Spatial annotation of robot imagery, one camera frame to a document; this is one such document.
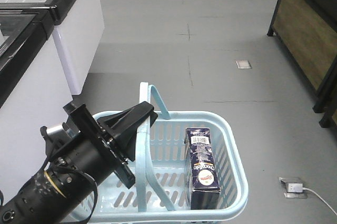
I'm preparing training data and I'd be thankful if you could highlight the far white chest freezer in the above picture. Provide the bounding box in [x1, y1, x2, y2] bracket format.
[1, 0, 104, 95]

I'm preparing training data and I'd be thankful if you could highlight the dark wooden display stand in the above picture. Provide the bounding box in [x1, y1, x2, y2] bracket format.
[267, 0, 336, 113]

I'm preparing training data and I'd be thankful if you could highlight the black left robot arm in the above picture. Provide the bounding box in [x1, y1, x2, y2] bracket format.
[1, 101, 157, 223]

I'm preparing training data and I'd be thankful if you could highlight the white power adapter plug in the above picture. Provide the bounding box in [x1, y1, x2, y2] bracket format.
[286, 182, 303, 193]

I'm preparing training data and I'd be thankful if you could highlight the dark blue cookie box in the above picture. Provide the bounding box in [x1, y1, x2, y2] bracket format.
[184, 127, 221, 210]

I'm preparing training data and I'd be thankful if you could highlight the white chest freezer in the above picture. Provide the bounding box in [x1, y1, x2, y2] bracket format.
[1, 0, 104, 95]
[1, 11, 72, 187]

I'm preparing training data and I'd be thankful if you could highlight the near white chest freezer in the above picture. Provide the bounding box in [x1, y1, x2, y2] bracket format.
[1, 11, 72, 187]

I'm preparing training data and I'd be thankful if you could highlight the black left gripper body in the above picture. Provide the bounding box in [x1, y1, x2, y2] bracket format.
[63, 103, 136, 188]

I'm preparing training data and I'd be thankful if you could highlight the open floor socket box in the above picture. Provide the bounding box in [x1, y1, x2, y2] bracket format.
[279, 177, 308, 199]

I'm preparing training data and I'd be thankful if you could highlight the light blue shopping basket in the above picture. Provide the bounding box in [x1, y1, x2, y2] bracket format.
[68, 82, 249, 224]

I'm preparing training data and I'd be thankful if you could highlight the far steel floor socket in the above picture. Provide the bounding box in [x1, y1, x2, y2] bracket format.
[235, 60, 252, 69]

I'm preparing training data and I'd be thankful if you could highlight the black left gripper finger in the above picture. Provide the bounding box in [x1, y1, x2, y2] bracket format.
[115, 112, 159, 164]
[97, 101, 155, 140]

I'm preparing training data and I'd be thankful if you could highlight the white power cable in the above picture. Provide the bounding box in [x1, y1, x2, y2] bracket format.
[302, 187, 337, 217]

